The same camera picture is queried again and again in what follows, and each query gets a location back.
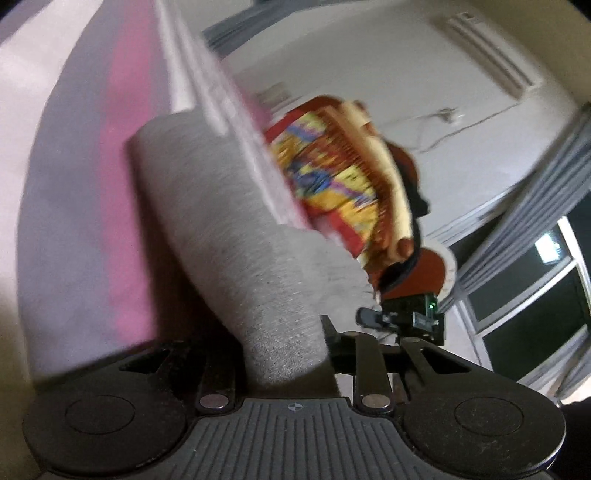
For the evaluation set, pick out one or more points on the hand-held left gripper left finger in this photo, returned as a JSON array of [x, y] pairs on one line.
[[217, 369]]

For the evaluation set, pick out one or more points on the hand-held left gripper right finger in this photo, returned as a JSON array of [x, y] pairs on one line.
[[333, 341]]

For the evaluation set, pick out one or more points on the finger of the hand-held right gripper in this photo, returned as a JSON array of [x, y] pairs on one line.
[[367, 317]]

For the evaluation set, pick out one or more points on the grey pants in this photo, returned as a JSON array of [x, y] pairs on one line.
[[240, 240]]

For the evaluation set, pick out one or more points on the glass window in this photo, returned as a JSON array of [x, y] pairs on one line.
[[531, 300]]

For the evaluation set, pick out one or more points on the colourful printed blanket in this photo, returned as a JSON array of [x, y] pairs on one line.
[[351, 184]]

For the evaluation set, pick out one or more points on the grey curtain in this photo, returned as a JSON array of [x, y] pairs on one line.
[[563, 364], [231, 32], [521, 207]]

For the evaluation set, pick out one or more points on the grey pink striped bed sheet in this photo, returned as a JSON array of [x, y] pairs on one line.
[[92, 184]]

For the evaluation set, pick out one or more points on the white air conditioner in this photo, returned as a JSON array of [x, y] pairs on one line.
[[496, 50]]

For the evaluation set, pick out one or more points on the beige wall outlet plate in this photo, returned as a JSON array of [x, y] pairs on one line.
[[277, 94]]

